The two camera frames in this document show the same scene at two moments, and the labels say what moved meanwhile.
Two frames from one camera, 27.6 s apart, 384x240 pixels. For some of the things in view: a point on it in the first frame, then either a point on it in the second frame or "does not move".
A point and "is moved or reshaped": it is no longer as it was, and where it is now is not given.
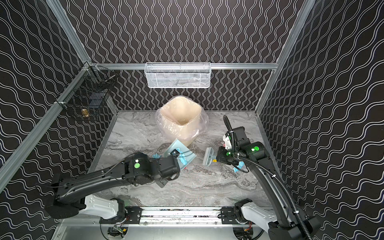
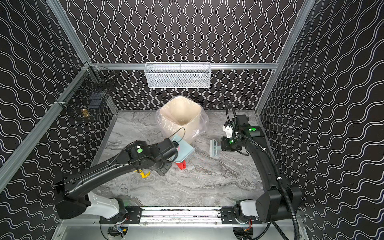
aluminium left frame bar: [11, 164] does not move
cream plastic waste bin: [180, 117] does not move
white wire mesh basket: [178, 75] does not move
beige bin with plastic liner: [181, 118] does not move
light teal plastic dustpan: [188, 154] is moved or reshaped
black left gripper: [174, 166] to [165, 168]
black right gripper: [235, 133] to [223, 144]
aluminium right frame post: [285, 55] does not move
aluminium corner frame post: [64, 22] does not move
